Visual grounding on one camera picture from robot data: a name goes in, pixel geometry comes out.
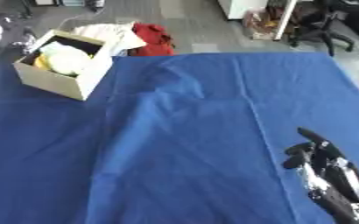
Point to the white post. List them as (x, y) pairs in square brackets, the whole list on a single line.
[(285, 19)]

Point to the white cloth bundle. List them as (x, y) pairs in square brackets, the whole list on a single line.
[(108, 35)]

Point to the tan cardboard box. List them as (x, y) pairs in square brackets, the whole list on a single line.
[(60, 78)]

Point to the yellow toy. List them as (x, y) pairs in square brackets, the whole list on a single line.
[(40, 62)]

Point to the white cabinet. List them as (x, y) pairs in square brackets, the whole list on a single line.
[(241, 7)]

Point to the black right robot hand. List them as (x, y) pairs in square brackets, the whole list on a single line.
[(330, 175)]

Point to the black office chair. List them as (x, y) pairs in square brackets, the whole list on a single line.
[(323, 24)]

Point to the pale green soft toy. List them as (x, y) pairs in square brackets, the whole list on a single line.
[(67, 59)]

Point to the red cloth bundle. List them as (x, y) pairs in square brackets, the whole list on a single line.
[(153, 40)]

